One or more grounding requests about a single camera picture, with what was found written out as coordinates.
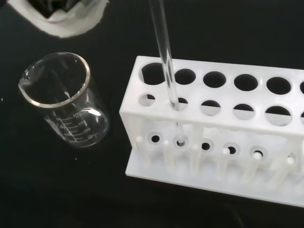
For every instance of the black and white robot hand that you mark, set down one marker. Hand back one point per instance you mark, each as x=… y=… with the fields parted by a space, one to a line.
x=66 y=26

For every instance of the white test tube rack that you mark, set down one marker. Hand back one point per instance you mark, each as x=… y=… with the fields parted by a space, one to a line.
x=185 y=175

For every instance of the clear glass beaker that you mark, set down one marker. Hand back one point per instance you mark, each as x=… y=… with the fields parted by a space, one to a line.
x=78 y=123

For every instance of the black bench cloth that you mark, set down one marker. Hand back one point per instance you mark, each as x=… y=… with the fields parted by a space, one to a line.
x=213 y=28

